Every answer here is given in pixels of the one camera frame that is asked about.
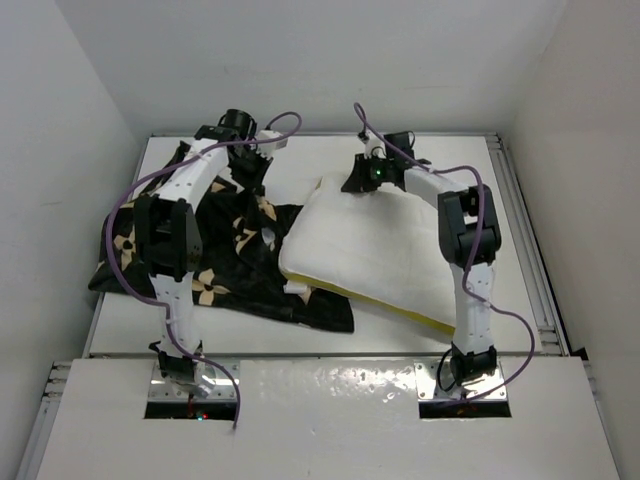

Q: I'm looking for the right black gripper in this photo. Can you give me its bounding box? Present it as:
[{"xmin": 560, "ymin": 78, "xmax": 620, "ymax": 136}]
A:
[{"xmin": 344, "ymin": 153, "xmax": 394, "ymax": 194}]

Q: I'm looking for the white pillow with yellow edge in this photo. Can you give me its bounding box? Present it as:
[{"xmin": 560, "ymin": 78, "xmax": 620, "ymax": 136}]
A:
[{"xmin": 278, "ymin": 173, "xmax": 456, "ymax": 335}]

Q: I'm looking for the black pillowcase with beige flowers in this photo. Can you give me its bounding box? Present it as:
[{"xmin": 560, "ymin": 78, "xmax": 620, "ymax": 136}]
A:
[{"xmin": 87, "ymin": 139, "xmax": 356, "ymax": 335}]

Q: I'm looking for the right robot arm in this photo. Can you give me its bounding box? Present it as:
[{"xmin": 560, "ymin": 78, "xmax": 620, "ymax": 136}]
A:
[{"xmin": 341, "ymin": 128, "xmax": 502, "ymax": 392}]

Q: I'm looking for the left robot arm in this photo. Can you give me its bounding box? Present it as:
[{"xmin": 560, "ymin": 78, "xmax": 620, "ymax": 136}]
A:
[{"xmin": 134, "ymin": 109, "xmax": 281, "ymax": 387}]

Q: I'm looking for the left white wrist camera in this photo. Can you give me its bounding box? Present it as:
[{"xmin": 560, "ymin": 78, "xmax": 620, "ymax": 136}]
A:
[{"xmin": 256, "ymin": 130, "xmax": 288, "ymax": 151}]

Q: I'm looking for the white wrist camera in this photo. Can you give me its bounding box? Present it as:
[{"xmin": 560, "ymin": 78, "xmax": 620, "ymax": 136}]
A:
[
  {"xmin": 256, "ymin": 130, "xmax": 288, "ymax": 151},
  {"xmin": 357, "ymin": 127, "xmax": 383, "ymax": 157}
]

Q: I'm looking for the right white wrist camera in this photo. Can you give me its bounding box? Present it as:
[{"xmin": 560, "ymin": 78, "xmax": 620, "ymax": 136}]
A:
[{"xmin": 357, "ymin": 127, "xmax": 383, "ymax": 157}]

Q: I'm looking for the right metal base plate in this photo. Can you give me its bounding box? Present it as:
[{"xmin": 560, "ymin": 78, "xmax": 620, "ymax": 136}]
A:
[{"xmin": 414, "ymin": 357, "xmax": 508, "ymax": 403}]

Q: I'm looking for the metal base plate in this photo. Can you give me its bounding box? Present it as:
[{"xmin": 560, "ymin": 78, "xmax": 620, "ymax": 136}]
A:
[
  {"xmin": 147, "ymin": 364, "xmax": 237, "ymax": 404},
  {"xmin": 414, "ymin": 357, "xmax": 508, "ymax": 403}
]

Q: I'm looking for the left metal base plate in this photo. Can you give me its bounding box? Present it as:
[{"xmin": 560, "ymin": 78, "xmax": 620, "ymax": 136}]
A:
[{"xmin": 147, "ymin": 364, "xmax": 237, "ymax": 404}]

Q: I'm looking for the aluminium table frame rail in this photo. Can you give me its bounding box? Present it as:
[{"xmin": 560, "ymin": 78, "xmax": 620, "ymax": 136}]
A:
[{"xmin": 485, "ymin": 133, "xmax": 571, "ymax": 356}]

